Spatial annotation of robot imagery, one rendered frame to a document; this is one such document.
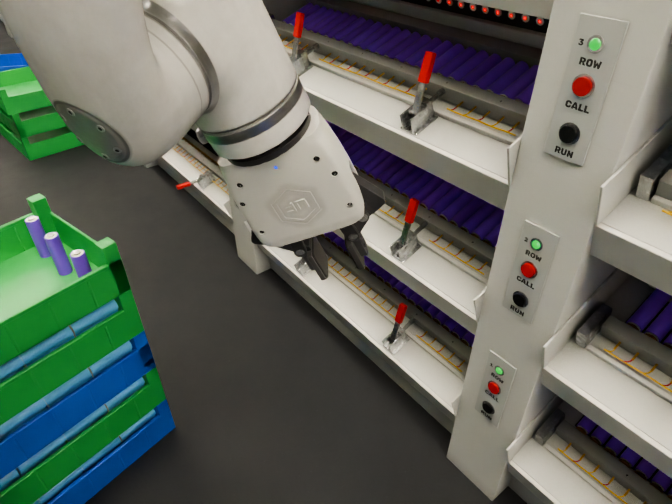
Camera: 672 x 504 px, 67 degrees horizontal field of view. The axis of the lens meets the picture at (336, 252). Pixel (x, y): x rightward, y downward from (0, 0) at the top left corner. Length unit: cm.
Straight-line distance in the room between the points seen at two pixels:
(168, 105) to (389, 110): 44
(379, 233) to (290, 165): 42
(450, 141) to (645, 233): 23
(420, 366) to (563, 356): 28
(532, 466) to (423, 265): 31
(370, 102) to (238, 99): 39
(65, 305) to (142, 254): 69
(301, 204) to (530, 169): 24
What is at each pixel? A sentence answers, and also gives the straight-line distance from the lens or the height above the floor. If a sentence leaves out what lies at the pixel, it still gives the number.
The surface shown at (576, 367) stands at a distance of 66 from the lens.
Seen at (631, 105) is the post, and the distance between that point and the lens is 49.
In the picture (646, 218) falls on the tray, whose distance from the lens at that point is 54.
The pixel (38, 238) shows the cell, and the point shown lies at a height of 36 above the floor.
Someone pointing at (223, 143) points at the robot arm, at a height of 62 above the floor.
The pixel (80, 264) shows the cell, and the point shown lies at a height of 37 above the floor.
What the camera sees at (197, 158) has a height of 15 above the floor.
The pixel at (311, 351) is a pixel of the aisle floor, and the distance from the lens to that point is 104.
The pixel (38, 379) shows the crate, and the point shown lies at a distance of 75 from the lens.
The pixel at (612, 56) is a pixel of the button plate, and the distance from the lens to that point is 48.
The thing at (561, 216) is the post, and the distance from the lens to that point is 54.
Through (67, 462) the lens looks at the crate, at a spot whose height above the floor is 11.
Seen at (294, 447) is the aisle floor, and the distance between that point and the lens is 92.
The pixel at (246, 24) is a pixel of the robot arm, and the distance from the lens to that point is 35.
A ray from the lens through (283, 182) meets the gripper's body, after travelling 41.
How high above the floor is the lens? 78
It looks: 37 degrees down
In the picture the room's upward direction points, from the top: straight up
